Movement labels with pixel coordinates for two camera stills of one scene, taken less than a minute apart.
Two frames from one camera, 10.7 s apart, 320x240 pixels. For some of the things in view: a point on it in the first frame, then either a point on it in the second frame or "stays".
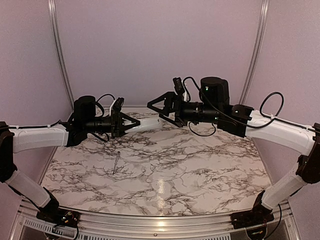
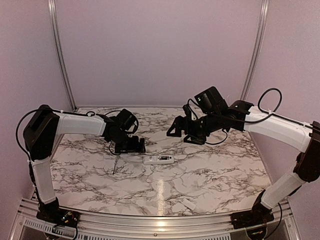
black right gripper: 171,98 → 179,121
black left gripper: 119,129 → 133,147
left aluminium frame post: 53,23 stays
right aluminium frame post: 258,44 stays
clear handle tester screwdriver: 117,158 stays
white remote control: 146,124 → 158,159
